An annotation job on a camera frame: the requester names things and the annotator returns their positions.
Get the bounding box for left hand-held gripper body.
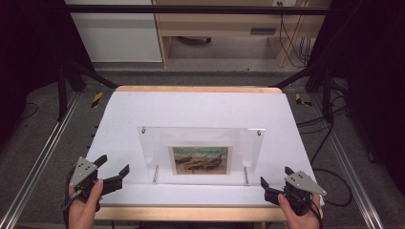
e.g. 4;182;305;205
67;156;105;202

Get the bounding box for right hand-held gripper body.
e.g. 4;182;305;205
283;170;328;217

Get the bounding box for clear acrylic photo frame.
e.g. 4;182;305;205
137;126;266;187

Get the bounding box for person's right hand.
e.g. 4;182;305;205
277;193;323;229

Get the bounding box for person's left hand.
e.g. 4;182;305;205
67;178;105;229

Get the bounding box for yellow clamp left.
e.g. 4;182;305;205
91;92;104;110

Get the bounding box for yellow clamp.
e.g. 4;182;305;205
91;92;104;110
294;93;313;108

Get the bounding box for yellow clamp right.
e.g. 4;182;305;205
294;93;313;108

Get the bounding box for black metal stand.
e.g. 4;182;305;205
56;59;119;122
269;60;336;124

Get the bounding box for boat painting print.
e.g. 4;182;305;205
167;145;234;177

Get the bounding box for wooden table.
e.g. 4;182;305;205
94;85;324;223

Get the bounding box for white table board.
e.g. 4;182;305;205
87;91;325;208

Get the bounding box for white cabinet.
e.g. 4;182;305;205
64;0;163;64

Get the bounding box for black curtain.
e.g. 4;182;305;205
306;0;405;195
0;0;96;144

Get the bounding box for grey desk label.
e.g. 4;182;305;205
249;27;278;36

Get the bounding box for light wooden desk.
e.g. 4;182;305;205
152;0;332;69

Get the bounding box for black horizontal bar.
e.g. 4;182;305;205
64;4;330;16

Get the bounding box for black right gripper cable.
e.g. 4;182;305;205
309;198;325;229

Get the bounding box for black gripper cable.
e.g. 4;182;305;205
309;198;325;229
62;171;78;229

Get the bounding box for aluminium floor rail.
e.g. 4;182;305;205
0;91;81;229
309;93;386;229

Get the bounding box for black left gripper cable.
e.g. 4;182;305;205
62;171;78;229

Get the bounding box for looping black floor cable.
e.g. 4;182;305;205
309;123;354;208

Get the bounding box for bundle of black floor cables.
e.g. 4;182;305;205
296;94;350;135

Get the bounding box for thin black floor cable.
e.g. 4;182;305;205
18;101;40;122

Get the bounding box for hanging black cables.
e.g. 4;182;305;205
278;2;313;69

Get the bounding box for yellow hanging cable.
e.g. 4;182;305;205
280;0;310;66

